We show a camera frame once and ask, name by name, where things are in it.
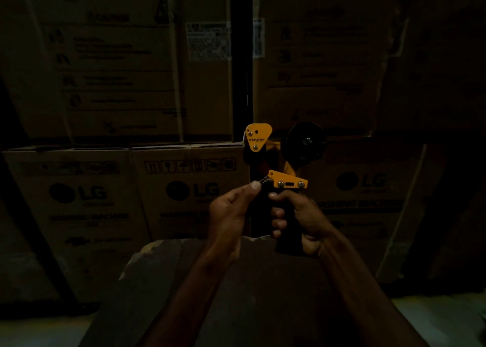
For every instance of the narrow white shipping label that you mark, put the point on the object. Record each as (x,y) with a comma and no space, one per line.
(258,38)

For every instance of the yellow black tape dispenser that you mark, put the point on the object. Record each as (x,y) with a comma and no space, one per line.
(286,156)

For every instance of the person's right middle finger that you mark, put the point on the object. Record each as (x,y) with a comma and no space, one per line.
(279,212)

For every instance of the person's right forearm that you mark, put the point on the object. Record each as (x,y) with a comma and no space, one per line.
(364,293)

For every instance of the person's left forearm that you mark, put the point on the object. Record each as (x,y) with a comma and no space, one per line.
(190,301)

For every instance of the dark worn work table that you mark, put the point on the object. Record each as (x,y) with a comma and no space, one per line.
(265,305)

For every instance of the person's left thumb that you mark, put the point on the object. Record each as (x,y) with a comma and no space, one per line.
(245,191)

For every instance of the plain dark cardboard box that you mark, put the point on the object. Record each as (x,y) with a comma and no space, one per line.
(440,54)

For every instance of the person's left hand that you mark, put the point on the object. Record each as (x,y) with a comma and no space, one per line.
(226,217)

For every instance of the large printed cardboard box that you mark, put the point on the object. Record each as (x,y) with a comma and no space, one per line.
(322,54)
(114,61)

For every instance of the cardboard box with round logo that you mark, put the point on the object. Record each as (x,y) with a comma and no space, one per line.
(79,213)
(368,191)

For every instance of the cardboard box with handling symbols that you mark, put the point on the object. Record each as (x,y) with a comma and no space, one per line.
(186,191)

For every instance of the person's right little finger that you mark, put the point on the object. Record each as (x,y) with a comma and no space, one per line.
(276,234)

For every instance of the person's right hand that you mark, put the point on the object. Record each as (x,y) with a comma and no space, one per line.
(309,221)

